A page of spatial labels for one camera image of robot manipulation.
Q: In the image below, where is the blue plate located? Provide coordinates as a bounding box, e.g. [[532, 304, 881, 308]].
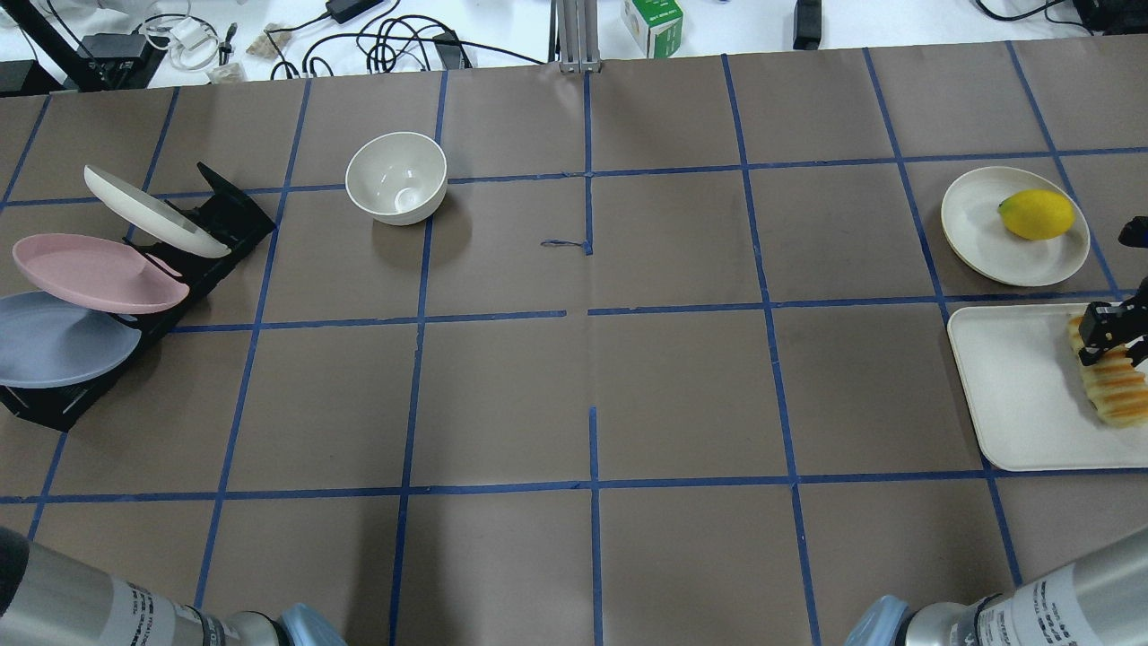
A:
[[1, 291, 141, 388]]

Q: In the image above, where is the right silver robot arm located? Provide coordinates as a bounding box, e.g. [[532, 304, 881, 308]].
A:
[[846, 285, 1145, 645]]

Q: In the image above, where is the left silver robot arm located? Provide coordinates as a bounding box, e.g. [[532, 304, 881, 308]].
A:
[[1, 528, 346, 645]]

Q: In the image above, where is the white plate with lemon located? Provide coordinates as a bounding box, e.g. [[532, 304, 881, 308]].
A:
[[943, 165, 1091, 287]]

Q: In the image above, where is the black plate rack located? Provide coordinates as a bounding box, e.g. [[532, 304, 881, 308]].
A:
[[1, 164, 274, 431]]

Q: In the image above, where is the cream plate in rack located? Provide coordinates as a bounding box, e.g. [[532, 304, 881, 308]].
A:
[[83, 165, 230, 258]]

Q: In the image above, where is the pink plate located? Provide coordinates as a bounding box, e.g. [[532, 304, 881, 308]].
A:
[[11, 233, 191, 316]]

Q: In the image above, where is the yellow lemon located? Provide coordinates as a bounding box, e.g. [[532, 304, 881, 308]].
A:
[[996, 189, 1077, 240]]

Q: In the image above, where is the white rectangular tray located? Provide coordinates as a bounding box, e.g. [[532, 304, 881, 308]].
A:
[[947, 302, 1147, 473]]

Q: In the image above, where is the black power brick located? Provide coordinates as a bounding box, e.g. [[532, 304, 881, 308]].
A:
[[792, 0, 822, 50]]

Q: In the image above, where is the green white carton box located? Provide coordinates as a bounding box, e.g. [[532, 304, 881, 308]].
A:
[[621, 1, 684, 60]]

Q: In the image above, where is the white bowl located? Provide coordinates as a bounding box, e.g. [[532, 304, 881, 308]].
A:
[[344, 132, 448, 226]]

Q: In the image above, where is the black power adapter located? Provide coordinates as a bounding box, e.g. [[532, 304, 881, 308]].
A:
[[325, 0, 383, 24]]

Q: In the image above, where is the aluminium frame post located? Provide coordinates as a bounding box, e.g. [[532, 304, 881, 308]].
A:
[[549, 1, 602, 73]]

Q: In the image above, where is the black camera tripod leg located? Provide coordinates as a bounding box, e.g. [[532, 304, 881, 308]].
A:
[[1, 1, 113, 92]]

